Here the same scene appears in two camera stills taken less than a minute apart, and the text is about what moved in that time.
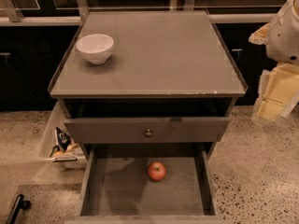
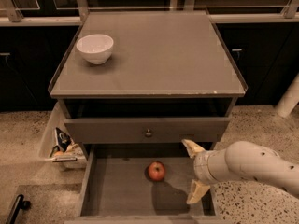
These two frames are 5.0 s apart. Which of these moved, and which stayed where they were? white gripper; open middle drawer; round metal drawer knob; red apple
Moved: white gripper
Stayed: open middle drawer; round metal drawer knob; red apple
